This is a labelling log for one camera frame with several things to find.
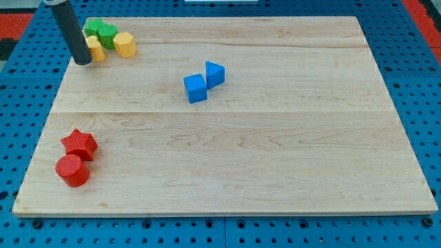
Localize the blue cube block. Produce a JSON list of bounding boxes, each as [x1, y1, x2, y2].
[[183, 74, 207, 104]]

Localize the light wooden board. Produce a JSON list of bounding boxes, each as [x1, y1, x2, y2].
[[12, 16, 438, 218]]

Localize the blue triangular prism block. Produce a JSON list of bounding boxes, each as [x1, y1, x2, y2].
[[205, 61, 225, 90]]

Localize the yellow hexagon block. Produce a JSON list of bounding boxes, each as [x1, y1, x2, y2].
[[113, 32, 137, 58]]

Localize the red star block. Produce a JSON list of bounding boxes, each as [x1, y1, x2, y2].
[[61, 129, 99, 161]]

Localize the yellow block behind rod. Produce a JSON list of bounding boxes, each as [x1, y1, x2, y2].
[[86, 36, 105, 62]]

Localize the red cylinder block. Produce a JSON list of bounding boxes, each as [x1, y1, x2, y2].
[[55, 154, 90, 187]]

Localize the green star block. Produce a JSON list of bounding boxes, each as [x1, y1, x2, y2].
[[84, 18, 105, 38]]

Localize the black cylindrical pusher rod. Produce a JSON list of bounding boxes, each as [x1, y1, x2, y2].
[[43, 0, 92, 65]]

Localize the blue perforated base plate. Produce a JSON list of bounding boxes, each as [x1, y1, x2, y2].
[[1, 1, 440, 247]]

